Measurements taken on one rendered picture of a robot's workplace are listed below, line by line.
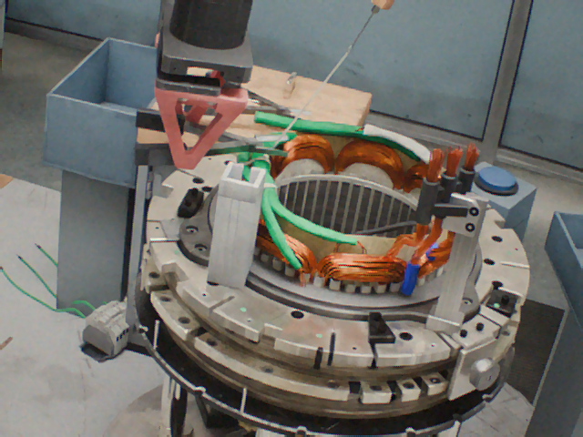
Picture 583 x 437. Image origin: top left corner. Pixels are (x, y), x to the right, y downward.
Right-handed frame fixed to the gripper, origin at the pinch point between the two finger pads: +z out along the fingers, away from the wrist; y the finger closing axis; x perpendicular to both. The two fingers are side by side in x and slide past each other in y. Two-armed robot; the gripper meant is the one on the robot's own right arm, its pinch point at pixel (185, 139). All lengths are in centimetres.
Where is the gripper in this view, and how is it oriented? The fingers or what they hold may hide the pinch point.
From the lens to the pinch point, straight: 93.2
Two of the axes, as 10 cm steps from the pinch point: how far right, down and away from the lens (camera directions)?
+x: 9.7, 1.3, 1.9
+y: 0.9, 5.3, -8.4
